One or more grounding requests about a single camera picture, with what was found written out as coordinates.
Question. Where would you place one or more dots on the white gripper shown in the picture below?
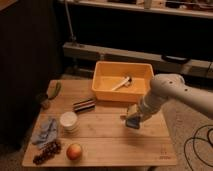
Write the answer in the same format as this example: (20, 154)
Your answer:
(133, 112)

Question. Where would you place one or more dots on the blue sponge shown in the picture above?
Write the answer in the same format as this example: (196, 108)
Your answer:
(133, 123)

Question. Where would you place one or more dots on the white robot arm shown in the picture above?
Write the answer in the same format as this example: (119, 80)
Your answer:
(164, 87)

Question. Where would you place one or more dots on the white metal cup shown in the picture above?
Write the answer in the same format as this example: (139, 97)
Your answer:
(69, 121)

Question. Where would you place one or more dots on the white brush in bin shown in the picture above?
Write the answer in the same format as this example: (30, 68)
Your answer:
(125, 82)

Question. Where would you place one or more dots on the yellow plastic bin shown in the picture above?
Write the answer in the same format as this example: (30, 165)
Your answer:
(109, 74)

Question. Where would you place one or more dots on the wooden table board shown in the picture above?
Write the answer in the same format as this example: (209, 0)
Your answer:
(106, 141)

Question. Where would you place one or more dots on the red yellow apple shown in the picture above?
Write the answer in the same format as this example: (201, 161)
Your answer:
(74, 151)

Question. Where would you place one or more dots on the blue crumpled cloth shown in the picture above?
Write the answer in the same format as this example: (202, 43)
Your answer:
(47, 133)

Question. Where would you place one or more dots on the small dark round object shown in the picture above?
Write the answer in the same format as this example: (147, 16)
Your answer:
(43, 100)

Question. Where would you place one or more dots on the dark grape bunch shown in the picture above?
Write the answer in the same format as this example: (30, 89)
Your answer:
(48, 152)

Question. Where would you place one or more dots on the metal vertical pole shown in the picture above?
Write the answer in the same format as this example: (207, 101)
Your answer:
(72, 36)

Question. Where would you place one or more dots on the upper shelf board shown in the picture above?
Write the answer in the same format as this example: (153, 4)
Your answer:
(140, 8)

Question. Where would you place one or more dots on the black clamp on rail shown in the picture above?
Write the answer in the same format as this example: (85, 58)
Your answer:
(173, 59)

